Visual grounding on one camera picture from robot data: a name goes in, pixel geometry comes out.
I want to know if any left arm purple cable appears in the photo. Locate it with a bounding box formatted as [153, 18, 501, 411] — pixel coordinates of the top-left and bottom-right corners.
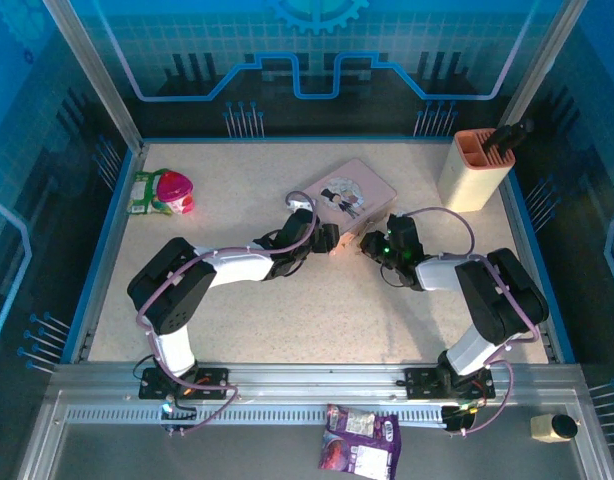
[136, 192, 319, 436]

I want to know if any black knife handle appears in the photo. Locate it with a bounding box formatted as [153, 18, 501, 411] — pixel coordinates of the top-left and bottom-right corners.
[480, 118, 535, 151]

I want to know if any aluminium frame post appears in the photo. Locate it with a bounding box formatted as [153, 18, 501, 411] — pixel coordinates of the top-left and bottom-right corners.
[496, 0, 591, 132]
[40, 0, 149, 154]

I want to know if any cream knife block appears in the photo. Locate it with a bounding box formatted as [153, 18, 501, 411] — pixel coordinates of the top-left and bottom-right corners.
[438, 128, 517, 214]

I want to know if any pink plastic cup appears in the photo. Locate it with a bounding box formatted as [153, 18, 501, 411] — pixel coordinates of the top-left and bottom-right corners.
[154, 170, 196, 216]

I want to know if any slotted grey cable duct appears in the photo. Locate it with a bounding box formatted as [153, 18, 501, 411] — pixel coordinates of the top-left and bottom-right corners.
[66, 405, 448, 426]

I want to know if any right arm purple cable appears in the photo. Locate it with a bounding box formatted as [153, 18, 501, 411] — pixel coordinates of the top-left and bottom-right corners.
[399, 205, 543, 436]

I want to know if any aluminium mounting rail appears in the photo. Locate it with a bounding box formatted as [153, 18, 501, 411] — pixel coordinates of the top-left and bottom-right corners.
[49, 362, 586, 402]

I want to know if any small controller board with wires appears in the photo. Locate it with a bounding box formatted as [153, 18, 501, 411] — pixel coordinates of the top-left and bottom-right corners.
[160, 394, 198, 434]
[440, 399, 483, 434]

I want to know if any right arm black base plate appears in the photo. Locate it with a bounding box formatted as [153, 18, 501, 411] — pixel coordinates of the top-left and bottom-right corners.
[404, 367, 496, 400]

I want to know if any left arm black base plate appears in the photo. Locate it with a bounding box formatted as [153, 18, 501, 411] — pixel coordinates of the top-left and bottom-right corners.
[138, 367, 231, 401]

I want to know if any pink tin box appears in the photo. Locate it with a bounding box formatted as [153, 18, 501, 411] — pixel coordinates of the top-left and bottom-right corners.
[297, 158, 399, 254]

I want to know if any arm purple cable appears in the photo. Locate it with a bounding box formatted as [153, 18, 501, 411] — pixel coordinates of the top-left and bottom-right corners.
[136, 192, 319, 436]
[399, 205, 543, 436]

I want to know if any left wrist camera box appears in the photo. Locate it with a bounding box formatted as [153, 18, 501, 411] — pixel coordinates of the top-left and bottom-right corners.
[285, 192, 316, 212]

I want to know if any green snack bag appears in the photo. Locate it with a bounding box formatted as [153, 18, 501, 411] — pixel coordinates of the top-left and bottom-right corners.
[126, 168, 176, 217]

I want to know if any beige box with black cap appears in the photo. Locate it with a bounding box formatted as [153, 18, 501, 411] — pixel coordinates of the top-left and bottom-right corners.
[530, 413, 579, 444]

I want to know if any aluminium side rail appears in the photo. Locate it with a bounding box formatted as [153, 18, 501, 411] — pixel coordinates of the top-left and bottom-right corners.
[504, 169, 576, 364]
[69, 144, 148, 364]

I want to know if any purple snack bag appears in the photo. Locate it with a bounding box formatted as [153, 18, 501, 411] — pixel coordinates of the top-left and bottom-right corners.
[318, 402, 403, 480]

